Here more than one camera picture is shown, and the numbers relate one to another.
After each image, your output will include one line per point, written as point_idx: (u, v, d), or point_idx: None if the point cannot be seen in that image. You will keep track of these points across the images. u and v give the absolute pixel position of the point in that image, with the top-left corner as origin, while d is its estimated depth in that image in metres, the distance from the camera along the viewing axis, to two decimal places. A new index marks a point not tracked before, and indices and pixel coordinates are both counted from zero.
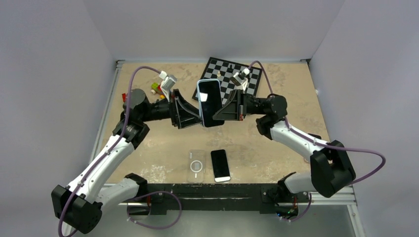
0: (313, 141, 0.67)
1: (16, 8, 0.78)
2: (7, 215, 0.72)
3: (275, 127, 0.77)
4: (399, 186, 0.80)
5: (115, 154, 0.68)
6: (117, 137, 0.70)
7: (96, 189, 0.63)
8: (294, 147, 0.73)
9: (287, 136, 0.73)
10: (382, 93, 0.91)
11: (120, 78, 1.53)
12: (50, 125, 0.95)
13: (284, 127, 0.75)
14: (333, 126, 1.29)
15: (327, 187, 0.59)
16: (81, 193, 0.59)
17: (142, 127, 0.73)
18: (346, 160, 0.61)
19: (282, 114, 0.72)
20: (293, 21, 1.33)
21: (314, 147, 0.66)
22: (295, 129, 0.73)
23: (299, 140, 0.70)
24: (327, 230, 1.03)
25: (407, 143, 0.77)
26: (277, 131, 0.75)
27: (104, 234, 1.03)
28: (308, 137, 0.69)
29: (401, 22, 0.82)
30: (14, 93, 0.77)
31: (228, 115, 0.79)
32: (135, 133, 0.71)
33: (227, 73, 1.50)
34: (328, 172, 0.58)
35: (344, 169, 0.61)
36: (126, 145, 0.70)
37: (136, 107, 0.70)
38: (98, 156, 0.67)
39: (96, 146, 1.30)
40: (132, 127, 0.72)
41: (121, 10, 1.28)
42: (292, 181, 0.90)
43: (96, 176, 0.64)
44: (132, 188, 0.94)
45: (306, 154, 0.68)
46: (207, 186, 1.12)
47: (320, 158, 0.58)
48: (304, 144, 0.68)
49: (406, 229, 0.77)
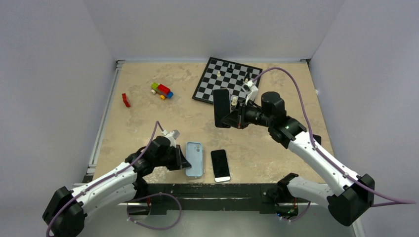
0: (343, 174, 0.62)
1: (15, 8, 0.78)
2: (6, 214, 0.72)
3: (298, 140, 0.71)
4: (399, 187, 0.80)
5: (121, 178, 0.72)
6: (126, 165, 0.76)
7: (93, 201, 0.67)
8: (317, 169, 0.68)
9: (311, 155, 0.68)
10: (382, 93, 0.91)
11: (120, 78, 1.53)
12: (50, 125, 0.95)
13: (309, 144, 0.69)
14: (333, 126, 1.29)
15: (348, 219, 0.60)
16: (80, 200, 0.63)
17: (149, 165, 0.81)
18: (371, 194, 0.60)
19: (279, 102, 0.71)
20: (293, 20, 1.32)
21: (344, 180, 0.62)
22: (320, 149, 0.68)
23: (327, 167, 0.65)
24: (327, 231, 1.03)
25: (407, 143, 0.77)
26: (300, 147, 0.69)
27: (104, 233, 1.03)
28: (336, 165, 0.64)
29: (401, 22, 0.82)
30: (14, 92, 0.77)
31: (230, 121, 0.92)
32: (142, 167, 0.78)
33: (227, 73, 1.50)
34: (354, 209, 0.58)
35: (365, 201, 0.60)
36: (132, 174, 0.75)
37: (161, 146, 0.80)
38: (106, 175, 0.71)
39: (96, 146, 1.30)
40: (143, 162, 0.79)
41: (121, 10, 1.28)
42: (295, 187, 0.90)
43: (99, 190, 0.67)
44: (130, 193, 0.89)
45: (332, 183, 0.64)
46: (207, 186, 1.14)
47: (350, 195, 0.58)
48: (332, 174, 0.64)
49: (405, 230, 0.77)
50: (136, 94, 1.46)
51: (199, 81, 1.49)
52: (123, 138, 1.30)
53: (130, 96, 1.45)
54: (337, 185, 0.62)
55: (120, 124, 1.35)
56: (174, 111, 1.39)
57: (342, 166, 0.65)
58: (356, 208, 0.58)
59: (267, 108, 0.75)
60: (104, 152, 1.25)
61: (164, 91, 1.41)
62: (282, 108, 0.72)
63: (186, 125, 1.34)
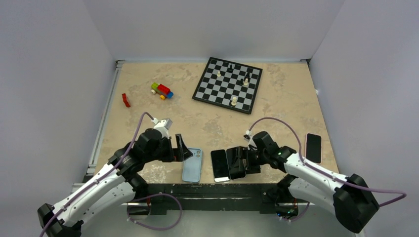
0: (332, 178, 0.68)
1: (15, 9, 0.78)
2: (5, 215, 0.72)
3: (289, 161, 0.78)
4: (399, 187, 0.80)
5: (104, 185, 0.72)
6: (109, 168, 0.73)
7: (77, 214, 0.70)
8: (311, 181, 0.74)
9: (303, 171, 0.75)
10: (382, 93, 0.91)
11: (120, 78, 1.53)
12: (50, 125, 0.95)
13: (299, 161, 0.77)
14: (333, 126, 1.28)
15: (356, 224, 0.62)
16: (61, 217, 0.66)
17: (139, 161, 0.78)
18: (368, 194, 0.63)
19: (265, 137, 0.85)
20: (292, 21, 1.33)
21: (334, 184, 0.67)
22: (310, 164, 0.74)
23: (317, 177, 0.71)
24: (327, 231, 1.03)
25: (407, 143, 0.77)
26: (292, 166, 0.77)
27: (104, 234, 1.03)
28: (325, 172, 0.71)
29: (401, 23, 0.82)
30: (14, 93, 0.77)
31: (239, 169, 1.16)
32: (128, 166, 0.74)
33: (227, 73, 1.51)
34: (355, 210, 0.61)
35: (367, 202, 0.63)
36: (115, 177, 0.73)
37: (151, 140, 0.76)
38: (87, 184, 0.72)
39: (96, 146, 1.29)
40: (130, 159, 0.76)
41: (121, 10, 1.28)
42: (299, 190, 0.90)
43: (79, 203, 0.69)
44: (128, 195, 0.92)
45: (326, 189, 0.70)
46: (207, 186, 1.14)
47: (343, 196, 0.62)
48: (323, 181, 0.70)
49: (406, 230, 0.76)
50: (136, 94, 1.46)
51: (199, 81, 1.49)
52: (123, 138, 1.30)
53: (130, 96, 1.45)
54: (331, 190, 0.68)
55: (120, 124, 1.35)
56: (174, 111, 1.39)
57: (331, 172, 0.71)
58: (356, 209, 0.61)
59: (260, 144, 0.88)
60: (104, 152, 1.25)
61: (164, 91, 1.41)
62: (270, 139, 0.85)
63: (187, 124, 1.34)
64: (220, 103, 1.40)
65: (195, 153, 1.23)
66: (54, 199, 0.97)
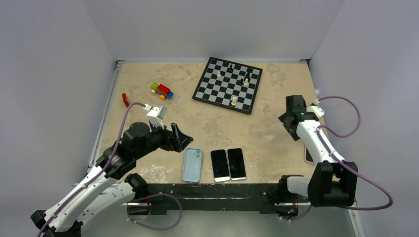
0: (329, 152, 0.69)
1: (16, 10, 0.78)
2: (4, 215, 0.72)
3: (305, 123, 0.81)
4: (399, 187, 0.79)
5: (92, 189, 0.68)
6: (98, 171, 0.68)
7: (69, 219, 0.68)
8: (311, 147, 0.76)
9: (310, 135, 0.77)
10: (382, 93, 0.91)
11: (120, 78, 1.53)
12: (49, 125, 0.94)
13: (314, 127, 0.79)
14: (333, 126, 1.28)
15: (317, 198, 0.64)
16: (53, 224, 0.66)
17: (129, 161, 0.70)
18: (351, 184, 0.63)
19: (297, 98, 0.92)
20: (292, 21, 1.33)
21: (327, 157, 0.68)
22: (320, 133, 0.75)
23: (318, 145, 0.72)
24: (327, 231, 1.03)
25: (408, 143, 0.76)
26: (304, 127, 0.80)
27: (104, 234, 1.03)
28: (327, 145, 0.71)
29: (401, 23, 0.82)
30: (14, 93, 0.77)
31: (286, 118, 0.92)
32: (117, 168, 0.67)
33: (227, 73, 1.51)
34: (326, 186, 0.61)
35: (344, 192, 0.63)
36: (104, 180, 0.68)
37: (136, 139, 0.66)
38: (76, 188, 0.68)
39: (96, 146, 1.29)
40: (119, 159, 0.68)
41: (121, 10, 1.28)
42: (295, 180, 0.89)
43: (68, 210, 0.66)
44: (128, 195, 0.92)
45: (317, 159, 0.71)
46: (207, 186, 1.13)
47: (326, 169, 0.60)
48: (319, 151, 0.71)
49: (406, 231, 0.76)
50: (136, 94, 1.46)
51: (199, 81, 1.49)
52: None
53: (130, 96, 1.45)
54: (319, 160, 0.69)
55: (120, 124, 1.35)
56: (174, 111, 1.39)
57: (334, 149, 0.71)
58: (329, 187, 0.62)
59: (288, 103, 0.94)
60: None
61: (164, 91, 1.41)
62: (299, 102, 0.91)
63: (186, 124, 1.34)
64: (220, 103, 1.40)
65: (195, 153, 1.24)
66: (54, 199, 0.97)
